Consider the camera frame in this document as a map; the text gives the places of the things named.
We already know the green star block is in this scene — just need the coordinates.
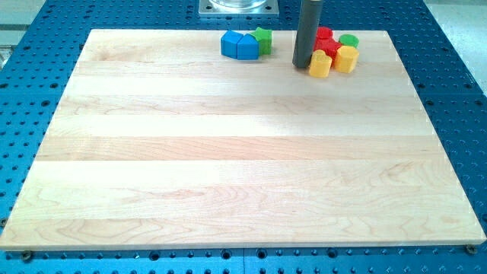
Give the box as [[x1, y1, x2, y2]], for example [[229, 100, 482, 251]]
[[250, 27, 272, 56]]

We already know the red star block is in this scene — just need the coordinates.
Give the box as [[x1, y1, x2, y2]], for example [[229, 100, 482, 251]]
[[314, 37, 342, 66]]

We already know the light wooden board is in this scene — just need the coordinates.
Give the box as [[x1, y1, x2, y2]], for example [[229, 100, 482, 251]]
[[1, 29, 485, 251]]

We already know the blue pentagon block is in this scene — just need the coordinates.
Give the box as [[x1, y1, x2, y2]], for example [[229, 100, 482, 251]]
[[237, 34, 259, 60]]

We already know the blue cube block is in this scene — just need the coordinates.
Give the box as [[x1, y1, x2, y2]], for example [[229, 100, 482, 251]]
[[220, 30, 244, 59]]

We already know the yellow heart block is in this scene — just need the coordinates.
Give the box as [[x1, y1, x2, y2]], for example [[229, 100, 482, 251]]
[[309, 49, 333, 78]]

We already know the yellow hexagon block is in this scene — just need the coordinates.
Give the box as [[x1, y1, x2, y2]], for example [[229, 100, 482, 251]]
[[334, 46, 359, 73]]

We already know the red cylinder block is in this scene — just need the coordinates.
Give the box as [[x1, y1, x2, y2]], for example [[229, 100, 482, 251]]
[[316, 26, 333, 40]]

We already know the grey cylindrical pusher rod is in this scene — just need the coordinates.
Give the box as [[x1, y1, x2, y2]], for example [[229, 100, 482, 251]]
[[292, 0, 323, 69]]

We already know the green cylinder block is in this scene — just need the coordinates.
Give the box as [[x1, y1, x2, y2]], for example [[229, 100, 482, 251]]
[[339, 33, 359, 48]]

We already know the left board clamp screw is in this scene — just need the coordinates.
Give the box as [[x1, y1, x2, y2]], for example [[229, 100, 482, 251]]
[[20, 250, 33, 262]]

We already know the board clamp screw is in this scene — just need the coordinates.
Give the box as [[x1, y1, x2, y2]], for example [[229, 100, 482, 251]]
[[465, 244, 478, 255], [20, 250, 33, 262]]

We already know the right board clamp screw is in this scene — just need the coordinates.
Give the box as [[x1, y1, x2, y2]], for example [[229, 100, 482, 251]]
[[465, 244, 478, 255]]

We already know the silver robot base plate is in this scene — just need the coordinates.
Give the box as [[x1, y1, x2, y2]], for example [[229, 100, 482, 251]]
[[198, 0, 279, 18]]

